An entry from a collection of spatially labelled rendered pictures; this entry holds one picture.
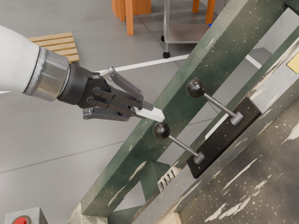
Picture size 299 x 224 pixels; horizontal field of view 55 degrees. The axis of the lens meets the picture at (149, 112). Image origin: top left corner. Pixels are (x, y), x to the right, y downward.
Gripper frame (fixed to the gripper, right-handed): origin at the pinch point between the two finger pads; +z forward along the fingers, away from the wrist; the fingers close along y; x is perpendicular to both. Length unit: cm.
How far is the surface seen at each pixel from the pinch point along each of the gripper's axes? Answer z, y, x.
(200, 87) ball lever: 1.1, -13.1, 7.0
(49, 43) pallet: 27, 143, -315
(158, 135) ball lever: 0.4, 0.4, 7.1
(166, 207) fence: 11.5, 15.5, 12.8
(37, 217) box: -3, 63, -12
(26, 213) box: -6, 65, -15
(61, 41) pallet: 39, 135, -317
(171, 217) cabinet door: 13.6, 17.2, 14.2
